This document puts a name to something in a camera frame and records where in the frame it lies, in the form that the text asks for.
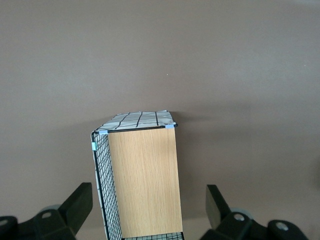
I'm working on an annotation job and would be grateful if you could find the black wire basket with liner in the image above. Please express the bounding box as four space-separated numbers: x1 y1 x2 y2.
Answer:
88 108 186 240

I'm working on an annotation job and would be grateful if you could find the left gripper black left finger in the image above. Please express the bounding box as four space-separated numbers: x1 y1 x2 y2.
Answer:
0 182 94 240

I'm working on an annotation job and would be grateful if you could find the light wooden shelf board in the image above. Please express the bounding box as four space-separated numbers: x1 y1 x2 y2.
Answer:
107 127 184 238

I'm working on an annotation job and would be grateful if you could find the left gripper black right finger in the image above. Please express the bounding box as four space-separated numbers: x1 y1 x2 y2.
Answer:
205 184 308 240

